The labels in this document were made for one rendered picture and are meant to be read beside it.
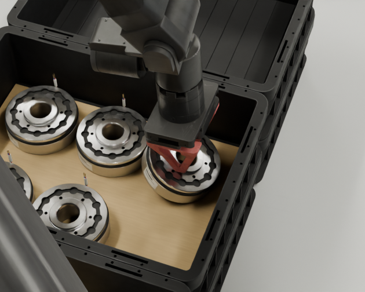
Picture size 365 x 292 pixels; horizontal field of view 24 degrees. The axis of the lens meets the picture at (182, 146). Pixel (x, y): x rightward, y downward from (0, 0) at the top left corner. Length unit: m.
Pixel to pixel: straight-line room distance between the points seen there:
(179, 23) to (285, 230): 0.47
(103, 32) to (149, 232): 0.28
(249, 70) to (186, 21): 0.39
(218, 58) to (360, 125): 0.27
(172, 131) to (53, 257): 0.71
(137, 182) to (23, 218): 0.85
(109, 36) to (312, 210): 0.48
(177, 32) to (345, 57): 0.66
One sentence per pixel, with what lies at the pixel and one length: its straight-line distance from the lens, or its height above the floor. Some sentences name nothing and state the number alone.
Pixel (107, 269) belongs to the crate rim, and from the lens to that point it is 0.97.
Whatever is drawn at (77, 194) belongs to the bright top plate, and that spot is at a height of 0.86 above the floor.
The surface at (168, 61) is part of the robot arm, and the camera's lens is 0.90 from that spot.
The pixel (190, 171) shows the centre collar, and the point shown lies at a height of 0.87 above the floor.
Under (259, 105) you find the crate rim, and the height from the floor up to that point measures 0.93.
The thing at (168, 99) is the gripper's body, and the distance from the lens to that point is 1.00.
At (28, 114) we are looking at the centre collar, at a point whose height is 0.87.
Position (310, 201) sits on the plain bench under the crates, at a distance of 1.31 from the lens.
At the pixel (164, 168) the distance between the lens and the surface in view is 1.11.
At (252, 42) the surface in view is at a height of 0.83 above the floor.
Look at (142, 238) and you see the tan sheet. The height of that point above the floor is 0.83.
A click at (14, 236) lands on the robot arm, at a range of 0.30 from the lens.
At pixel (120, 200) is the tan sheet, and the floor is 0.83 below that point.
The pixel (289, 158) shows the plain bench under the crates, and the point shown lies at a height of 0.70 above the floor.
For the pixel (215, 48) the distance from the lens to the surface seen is 1.32.
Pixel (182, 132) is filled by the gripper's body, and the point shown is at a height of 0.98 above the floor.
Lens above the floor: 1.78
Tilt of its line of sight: 53 degrees down
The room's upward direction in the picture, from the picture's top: straight up
